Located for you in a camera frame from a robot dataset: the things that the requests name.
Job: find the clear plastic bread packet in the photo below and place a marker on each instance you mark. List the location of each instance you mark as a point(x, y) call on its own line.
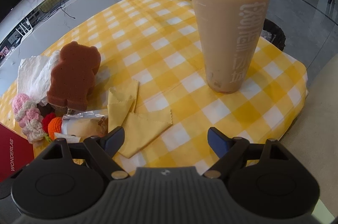
point(79, 126)

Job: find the white router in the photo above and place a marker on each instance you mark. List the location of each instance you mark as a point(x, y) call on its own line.
point(23, 28)

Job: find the red box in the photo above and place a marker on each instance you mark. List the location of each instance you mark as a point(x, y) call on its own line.
point(13, 152)

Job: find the orange crochet ball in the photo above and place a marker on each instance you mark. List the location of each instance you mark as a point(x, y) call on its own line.
point(55, 127)

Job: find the yellow cleaning cloth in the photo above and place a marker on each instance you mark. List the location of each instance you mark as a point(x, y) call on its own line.
point(140, 131)

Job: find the brown bear-shaped sponge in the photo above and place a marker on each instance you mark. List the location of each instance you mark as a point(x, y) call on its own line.
point(74, 76)

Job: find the plastic milk tea cup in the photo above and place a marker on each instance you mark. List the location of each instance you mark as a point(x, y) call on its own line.
point(224, 28)

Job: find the yellow white checkered tablecloth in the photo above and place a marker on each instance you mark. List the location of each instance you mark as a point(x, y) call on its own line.
point(158, 41)

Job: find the pink white crochet piece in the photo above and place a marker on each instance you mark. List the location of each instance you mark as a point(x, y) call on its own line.
point(29, 115)

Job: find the white paper towel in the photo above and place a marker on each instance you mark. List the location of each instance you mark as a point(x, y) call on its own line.
point(31, 73)

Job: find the black bin with bag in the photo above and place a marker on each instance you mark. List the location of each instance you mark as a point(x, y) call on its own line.
point(274, 33)

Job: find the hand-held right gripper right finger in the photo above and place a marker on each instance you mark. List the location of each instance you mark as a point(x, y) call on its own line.
point(217, 141)

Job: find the red crochet ball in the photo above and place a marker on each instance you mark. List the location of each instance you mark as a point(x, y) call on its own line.
point(47, 121)

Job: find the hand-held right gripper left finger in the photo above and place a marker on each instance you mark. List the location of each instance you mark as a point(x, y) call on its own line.
point(115, 137)

